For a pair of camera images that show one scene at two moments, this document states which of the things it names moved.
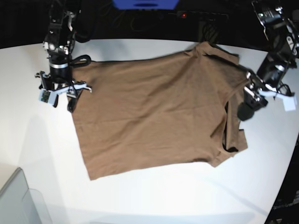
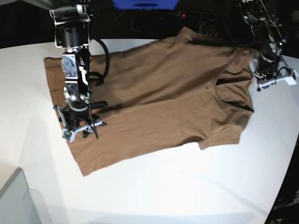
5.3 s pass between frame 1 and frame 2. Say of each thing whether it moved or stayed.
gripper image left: moved
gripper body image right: moved
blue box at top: stayed
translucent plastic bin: stayed
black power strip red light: stayed
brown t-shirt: moved
